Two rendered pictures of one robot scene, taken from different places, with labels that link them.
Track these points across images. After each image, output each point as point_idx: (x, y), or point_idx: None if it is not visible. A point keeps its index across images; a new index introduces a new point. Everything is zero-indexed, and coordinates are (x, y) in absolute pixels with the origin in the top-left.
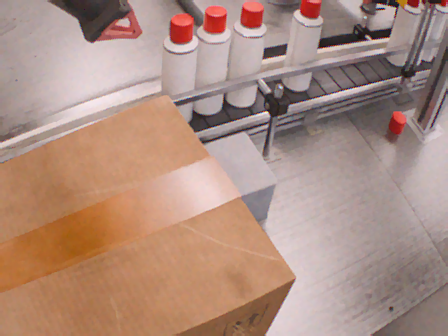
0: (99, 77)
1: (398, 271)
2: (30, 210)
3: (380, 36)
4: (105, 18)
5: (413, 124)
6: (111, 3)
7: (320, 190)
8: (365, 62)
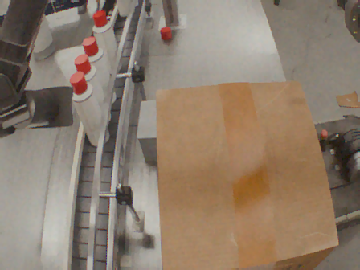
0: (33, 177)
1: (260, 77)
2: (216, 196)
3: None
4: (67, 102)
5: (169, 26)
6: (59, 93)
7: None
8: (120, 28)
